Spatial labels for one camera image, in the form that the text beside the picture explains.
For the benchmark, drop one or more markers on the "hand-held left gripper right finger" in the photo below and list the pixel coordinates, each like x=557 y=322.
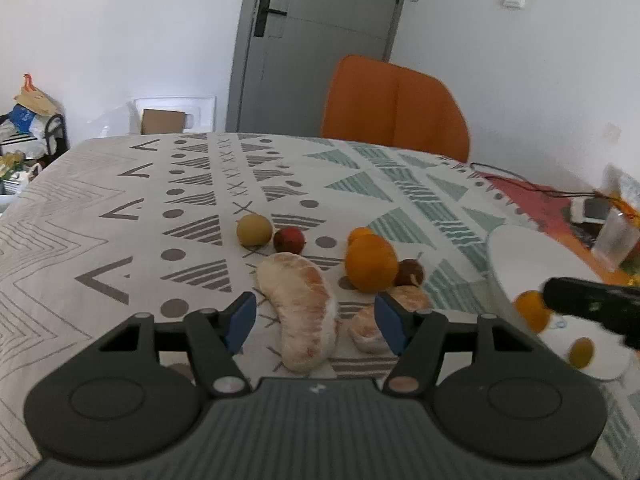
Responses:
x=392 y=322

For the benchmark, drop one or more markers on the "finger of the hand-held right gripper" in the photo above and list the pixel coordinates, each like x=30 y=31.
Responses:
x=590 y=305

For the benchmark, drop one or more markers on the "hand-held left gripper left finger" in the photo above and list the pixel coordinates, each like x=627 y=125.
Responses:
x=240 y=320

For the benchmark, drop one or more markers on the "small yellow kumquat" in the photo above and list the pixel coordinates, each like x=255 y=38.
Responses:
x=581 y=352

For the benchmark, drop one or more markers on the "dark red round fruit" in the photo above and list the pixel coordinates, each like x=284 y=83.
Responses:
x=410 y=272

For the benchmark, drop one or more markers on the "medium orange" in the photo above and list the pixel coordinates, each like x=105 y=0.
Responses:
x=531 y=310

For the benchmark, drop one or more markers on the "large peeled pomelo segment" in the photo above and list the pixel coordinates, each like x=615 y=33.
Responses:
x=300 y=305

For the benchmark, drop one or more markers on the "large orange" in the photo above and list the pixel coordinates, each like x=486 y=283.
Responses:
x=371 y=262

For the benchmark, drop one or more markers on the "white plate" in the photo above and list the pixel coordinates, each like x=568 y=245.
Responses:
x=520 y=255

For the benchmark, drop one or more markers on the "yellow-green round fruit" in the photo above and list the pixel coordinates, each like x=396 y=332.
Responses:
x=254 y=230

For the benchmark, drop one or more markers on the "small orange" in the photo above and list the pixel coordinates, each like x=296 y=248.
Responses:
x=360 y=234

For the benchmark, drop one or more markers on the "clear plastic cup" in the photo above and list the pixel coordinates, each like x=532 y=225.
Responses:
x=616 y=240

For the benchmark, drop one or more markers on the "red orange cloth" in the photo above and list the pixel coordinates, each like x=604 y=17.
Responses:
x=540 y=205

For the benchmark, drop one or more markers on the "yellow snack packet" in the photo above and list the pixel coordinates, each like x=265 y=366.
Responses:
x=622 y=185

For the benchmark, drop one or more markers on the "brown cardboard box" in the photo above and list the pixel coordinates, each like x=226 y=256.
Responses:
x=162 y=121

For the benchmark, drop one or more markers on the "orange chair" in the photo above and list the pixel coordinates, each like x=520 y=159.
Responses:
x=395 y=105

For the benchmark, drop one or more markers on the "clear plastic bag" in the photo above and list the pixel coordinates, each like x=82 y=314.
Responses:
x=107 y=120

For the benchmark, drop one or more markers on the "black metal rack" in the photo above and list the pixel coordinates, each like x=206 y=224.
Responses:
x=57 y=135

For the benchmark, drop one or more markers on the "grey door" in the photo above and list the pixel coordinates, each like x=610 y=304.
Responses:
x=320 y=45

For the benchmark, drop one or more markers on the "blue white bag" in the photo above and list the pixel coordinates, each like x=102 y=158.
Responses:
x=22 y=117

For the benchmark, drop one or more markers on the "brown paper bag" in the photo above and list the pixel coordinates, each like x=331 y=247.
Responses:
x=35 y=97

